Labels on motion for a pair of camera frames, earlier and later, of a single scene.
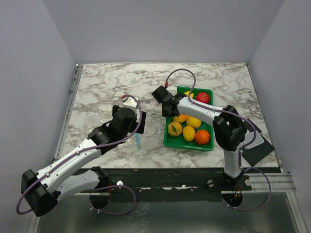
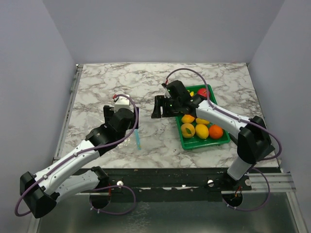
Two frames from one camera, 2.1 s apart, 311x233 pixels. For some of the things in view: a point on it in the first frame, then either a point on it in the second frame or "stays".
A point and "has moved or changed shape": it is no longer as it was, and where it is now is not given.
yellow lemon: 193,122 has moved or changed shape
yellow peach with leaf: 174,128 -> 187,130
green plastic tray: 179,142 has moved or changed shape
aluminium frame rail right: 280,182 stays
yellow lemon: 188,133 -> 201,131
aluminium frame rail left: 67,112 stays
